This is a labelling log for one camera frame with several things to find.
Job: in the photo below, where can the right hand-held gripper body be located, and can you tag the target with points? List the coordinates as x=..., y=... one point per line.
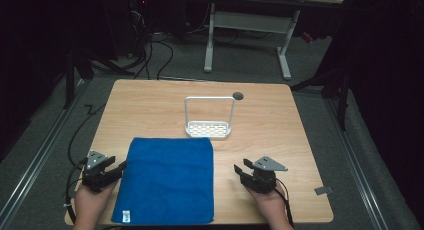
x=263, y=180

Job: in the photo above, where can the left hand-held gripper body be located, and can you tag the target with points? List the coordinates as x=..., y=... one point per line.
x=96, y=176

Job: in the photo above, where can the blue towel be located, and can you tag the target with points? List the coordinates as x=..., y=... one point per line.
x=166, y=180

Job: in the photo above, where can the person's right hand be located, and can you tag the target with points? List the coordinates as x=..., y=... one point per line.
x=271, y=205

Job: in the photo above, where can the person's left hand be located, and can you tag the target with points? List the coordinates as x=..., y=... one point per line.
x=90, y=203

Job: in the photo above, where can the grey tape piece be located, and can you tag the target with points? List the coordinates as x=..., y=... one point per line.
x=323, y=190

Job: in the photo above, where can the black stand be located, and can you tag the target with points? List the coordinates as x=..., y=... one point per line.
x=341, y=90
x=70, y=80

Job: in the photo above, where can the dark computer tower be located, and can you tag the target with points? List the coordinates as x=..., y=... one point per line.
x=138, y=23

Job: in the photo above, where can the metal floor rail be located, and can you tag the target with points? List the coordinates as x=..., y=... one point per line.
x=358, y=166
x=36, y=156

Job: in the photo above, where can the white metal frame desk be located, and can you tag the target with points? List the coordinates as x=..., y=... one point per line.
x=253, y=22

